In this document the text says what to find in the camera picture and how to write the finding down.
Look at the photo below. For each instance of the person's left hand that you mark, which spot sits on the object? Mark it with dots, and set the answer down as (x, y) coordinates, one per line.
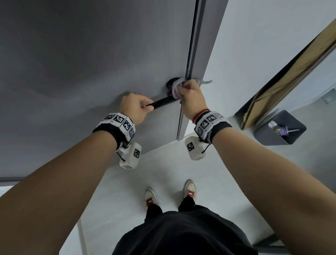
(134, 106)

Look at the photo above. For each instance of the person's right hand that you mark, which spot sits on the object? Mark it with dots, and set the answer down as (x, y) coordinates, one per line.
(194, 99)

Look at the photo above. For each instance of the grey cleaning cloth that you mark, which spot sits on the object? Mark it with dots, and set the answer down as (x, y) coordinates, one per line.
(175, 88)

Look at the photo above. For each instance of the grey door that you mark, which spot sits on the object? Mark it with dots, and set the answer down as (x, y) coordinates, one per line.
(92, 65)

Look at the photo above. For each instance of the person's right forearm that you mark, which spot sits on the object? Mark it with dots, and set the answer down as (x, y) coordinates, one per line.
(278, 189)

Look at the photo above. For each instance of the person's left forearm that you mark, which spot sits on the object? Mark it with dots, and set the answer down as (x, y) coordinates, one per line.
(52, 199)

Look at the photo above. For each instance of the black white marker wristband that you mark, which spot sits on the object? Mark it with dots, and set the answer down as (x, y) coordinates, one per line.
(115, 126)
(212, 126)

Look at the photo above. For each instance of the black bin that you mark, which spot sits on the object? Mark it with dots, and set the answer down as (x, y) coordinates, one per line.
(267, 136)

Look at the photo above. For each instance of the colourful packet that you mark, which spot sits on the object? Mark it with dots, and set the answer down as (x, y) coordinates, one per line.
(282, 131)

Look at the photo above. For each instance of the black clothing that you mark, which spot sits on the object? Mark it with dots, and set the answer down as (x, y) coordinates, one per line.
(183, 233)

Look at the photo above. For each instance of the wooden table with black frame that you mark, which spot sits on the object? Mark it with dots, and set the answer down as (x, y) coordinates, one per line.
(294, 73)

